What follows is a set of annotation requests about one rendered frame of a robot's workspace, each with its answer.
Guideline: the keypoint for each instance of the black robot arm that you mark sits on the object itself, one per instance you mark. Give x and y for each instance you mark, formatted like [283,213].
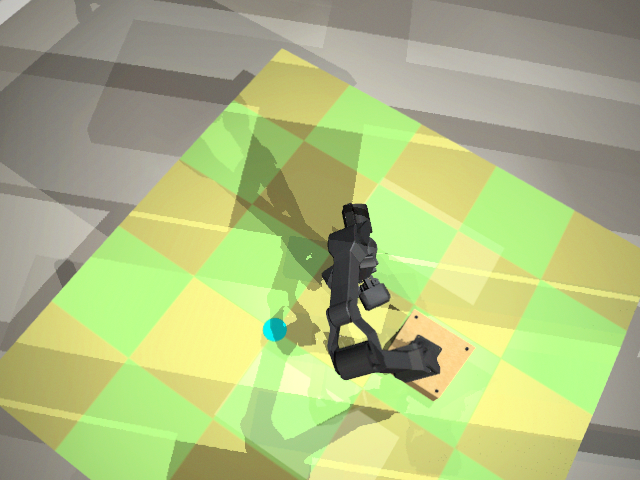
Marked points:
[352,249]

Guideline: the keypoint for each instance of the cyan circle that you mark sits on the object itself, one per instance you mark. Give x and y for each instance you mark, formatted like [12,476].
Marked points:
[274,329]

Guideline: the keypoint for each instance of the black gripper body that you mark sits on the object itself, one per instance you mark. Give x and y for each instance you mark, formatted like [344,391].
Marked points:
[374,293]

